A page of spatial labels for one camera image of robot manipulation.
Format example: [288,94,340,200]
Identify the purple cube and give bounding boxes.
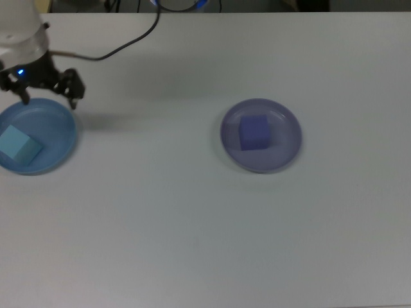
[238,114,270,152]

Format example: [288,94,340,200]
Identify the teal cube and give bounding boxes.
[0,124,44,167]

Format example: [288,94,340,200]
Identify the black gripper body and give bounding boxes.
[0,50,62,93]

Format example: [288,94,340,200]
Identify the blue plate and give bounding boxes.
[0,97,79,176]

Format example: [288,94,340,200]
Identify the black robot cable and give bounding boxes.
[49,0,161,62]

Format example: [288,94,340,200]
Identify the purple plate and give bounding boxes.
[220,98,303,175]

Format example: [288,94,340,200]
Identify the white round base blue lights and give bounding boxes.
[148,0,210,13]

